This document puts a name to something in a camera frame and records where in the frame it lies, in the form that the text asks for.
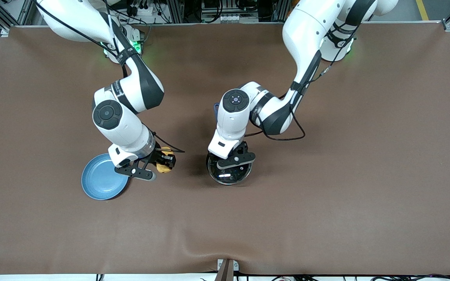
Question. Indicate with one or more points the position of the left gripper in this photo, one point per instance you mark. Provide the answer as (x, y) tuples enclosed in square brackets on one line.
[(241, 148)]

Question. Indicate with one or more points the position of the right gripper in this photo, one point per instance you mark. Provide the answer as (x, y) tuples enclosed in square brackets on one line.
[(158, 156)]

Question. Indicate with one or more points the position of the yellow potato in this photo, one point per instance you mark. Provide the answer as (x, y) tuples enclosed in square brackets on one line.
[(164, 168)]

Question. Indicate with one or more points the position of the glass lid with blue knob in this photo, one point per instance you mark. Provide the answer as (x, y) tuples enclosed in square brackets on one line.
[(229, 177)]

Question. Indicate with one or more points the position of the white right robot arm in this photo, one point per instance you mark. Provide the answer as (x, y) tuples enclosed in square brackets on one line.
[(123, 128)]

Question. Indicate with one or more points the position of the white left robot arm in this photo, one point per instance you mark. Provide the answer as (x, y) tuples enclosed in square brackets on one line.
[(307, 31)]

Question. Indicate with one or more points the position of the blue round plate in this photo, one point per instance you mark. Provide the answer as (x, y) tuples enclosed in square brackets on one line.
[(100, 181)]

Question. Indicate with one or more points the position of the brown table mat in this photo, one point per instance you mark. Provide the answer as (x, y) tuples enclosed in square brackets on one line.
[(326, 195)]

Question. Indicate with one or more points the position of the small white power strip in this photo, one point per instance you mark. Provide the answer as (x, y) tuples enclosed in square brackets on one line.
[(233, 18)]

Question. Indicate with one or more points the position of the white power strip with plugs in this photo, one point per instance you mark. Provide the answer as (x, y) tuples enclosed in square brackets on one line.
[(139, 8)]

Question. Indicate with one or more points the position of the metal table edge bracket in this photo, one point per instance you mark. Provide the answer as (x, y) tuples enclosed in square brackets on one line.
[(227, 271)]

